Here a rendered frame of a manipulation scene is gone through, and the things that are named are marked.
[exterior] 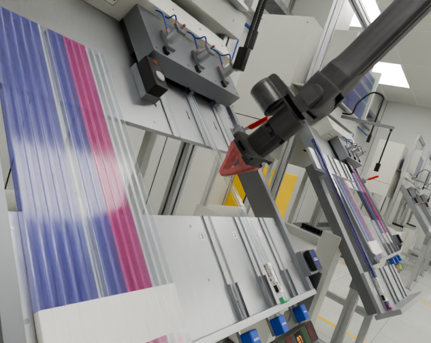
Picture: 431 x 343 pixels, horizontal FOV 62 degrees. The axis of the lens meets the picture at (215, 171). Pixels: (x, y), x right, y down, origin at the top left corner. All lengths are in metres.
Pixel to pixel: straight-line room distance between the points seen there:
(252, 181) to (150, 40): 0.44
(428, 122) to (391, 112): 0.74
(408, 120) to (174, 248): 8.12
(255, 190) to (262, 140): 0.27
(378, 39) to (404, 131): 7.80
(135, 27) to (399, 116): 7.99
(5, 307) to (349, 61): 0.63
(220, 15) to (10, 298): 0.91
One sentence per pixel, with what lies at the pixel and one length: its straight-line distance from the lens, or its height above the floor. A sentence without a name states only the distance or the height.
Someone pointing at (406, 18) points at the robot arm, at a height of 1.29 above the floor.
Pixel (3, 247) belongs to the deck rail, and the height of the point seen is 0.83.
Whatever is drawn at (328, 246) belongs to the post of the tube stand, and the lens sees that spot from 1.18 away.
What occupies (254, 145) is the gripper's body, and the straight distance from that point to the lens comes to 0.72.
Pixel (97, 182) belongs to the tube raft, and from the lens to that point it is 0.51.
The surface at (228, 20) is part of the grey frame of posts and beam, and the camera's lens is 1.13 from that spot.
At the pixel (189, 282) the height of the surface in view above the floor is 0.77.
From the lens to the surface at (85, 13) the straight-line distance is 0.80.
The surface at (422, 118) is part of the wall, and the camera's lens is 8.54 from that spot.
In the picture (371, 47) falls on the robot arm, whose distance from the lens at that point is 0.72.
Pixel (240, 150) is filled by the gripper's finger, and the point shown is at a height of 0.99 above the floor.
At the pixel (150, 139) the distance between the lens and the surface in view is 1.20.
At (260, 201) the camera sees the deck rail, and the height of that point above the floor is 0.87.
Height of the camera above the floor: 0.99
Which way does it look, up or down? 5 degrees down
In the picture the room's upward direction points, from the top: 18 degrees clockwise
